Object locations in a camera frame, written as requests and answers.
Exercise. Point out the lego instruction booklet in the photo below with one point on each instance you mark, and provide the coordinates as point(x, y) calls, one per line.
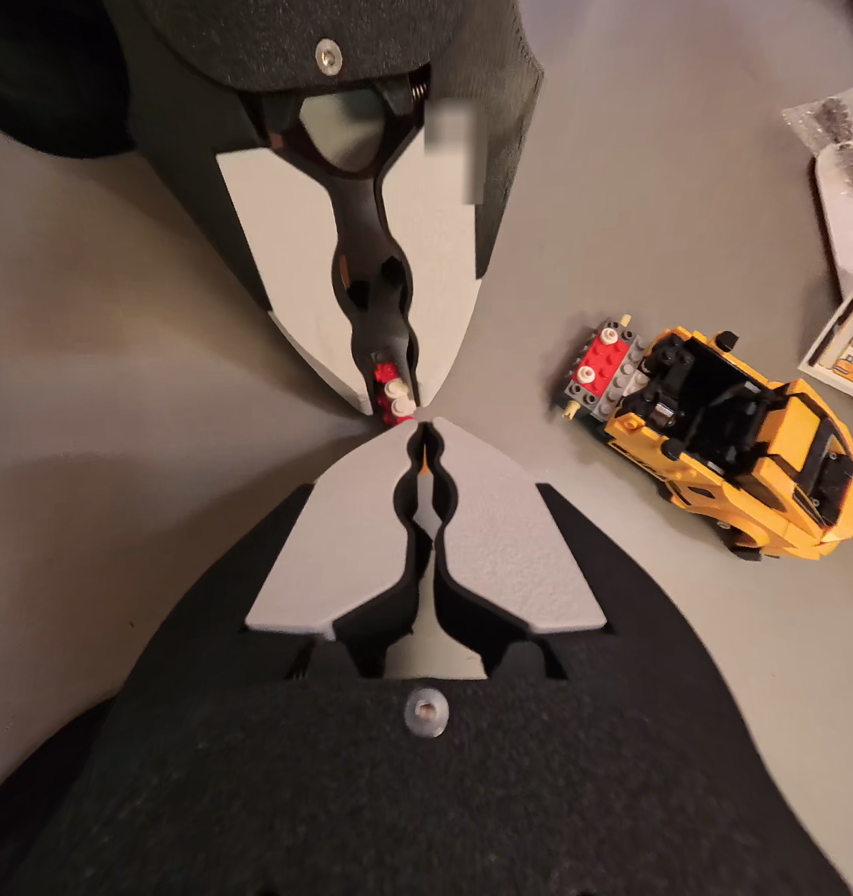
point(846, 350)

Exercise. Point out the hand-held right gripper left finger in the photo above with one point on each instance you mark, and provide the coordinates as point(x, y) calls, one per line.
point(328, 553)

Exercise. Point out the red white lego assembly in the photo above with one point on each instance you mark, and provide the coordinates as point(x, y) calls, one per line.
point(393, 395)

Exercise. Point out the yellow lego car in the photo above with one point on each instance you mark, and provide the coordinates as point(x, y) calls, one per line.
point(734, 448)

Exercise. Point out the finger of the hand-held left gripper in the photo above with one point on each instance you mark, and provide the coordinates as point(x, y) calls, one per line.
point(444, 280)
point(286, 266)

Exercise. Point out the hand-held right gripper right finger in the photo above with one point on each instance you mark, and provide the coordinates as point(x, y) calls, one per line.
point(517, 553)

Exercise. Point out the orange lego piece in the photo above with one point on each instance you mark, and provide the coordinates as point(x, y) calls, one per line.
point(424, 462)

